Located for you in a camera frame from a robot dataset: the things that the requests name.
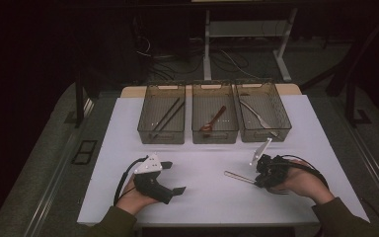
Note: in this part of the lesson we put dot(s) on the black chopstick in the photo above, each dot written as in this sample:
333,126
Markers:
169,120
167,113

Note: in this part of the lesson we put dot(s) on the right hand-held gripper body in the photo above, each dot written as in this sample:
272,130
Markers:
269,171

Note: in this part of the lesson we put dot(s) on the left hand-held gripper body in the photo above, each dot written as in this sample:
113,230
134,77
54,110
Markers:
151,187

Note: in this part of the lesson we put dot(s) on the person's left hand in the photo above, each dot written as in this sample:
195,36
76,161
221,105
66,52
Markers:
133,200

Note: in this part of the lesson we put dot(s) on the clear smoky plastic bin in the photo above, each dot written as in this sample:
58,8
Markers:
162,131
269,105
214,98

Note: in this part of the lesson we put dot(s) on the white metal stand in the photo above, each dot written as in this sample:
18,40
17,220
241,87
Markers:
207,49

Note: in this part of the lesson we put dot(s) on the black metal stand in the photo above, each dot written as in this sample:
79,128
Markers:
350,105

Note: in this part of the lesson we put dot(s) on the person's right hand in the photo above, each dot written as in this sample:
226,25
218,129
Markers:
306,182

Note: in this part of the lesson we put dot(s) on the silver metal knife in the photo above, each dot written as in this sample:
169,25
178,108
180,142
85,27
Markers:
258,118

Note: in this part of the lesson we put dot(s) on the silver metal fork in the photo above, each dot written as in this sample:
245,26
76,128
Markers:
240,177

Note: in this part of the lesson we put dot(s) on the brown wooden spoon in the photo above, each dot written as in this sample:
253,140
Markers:
213,120

